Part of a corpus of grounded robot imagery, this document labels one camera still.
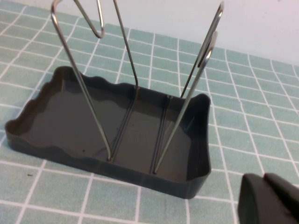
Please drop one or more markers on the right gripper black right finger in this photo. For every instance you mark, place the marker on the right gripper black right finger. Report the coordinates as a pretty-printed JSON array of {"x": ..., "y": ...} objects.
[{"x": 287, "y": 193}]

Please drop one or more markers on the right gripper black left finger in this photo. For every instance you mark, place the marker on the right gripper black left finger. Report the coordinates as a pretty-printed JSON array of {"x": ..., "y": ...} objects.
[{"x": 254, "y": 203}]

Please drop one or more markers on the green checked tablecloth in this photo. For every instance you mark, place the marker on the green checked tablecloth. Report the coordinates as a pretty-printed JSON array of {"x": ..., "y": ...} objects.
[{"x": 245, "y": 105}]

